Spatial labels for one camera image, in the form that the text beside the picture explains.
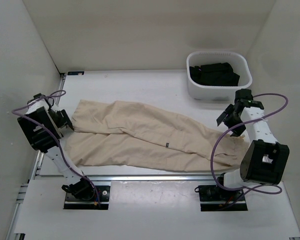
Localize white plastic basket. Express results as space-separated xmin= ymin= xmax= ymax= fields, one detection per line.
xmin=186 ymin=50 xmax=253 ymax=102

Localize beige trousers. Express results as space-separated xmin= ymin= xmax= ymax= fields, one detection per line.
xmin=64 ymin=100 xmax=249 ymax=172

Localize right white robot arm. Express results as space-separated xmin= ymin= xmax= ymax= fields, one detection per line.
xmin=213 ymin=89 xmax=290 ymax=200

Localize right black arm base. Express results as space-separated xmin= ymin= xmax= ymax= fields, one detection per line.
xmin=194 ymin=185 xmax=248 ymax=212

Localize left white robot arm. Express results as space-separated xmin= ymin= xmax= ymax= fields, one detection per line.
xmin=11 ymin=90 xmax=99 ymax=202

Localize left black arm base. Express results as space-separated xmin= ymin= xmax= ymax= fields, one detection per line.
xmin=63 ymin=185 xmax=111 ymax=210

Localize black trousers in basket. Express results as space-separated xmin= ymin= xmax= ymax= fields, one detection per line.
xmin=189 ymin=62 xmax=240 ymax=87

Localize blue corner label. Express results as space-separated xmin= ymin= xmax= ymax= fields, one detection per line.
xmin=67 ymin=71 xmax=85 ymax=76

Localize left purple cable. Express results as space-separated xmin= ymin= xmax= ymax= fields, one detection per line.
xmin=11 ymin=90 xmax=105 ymax=210

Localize purple cable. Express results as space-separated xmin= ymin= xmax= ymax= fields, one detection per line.
xmin=11 ymin=90 xmax=105 ymax=210
xmin=210 ymin=92 xmax=290 ymax=208

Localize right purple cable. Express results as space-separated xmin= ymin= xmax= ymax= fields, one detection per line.
xmin=210 ymin=92 xmax=290 ymax=208

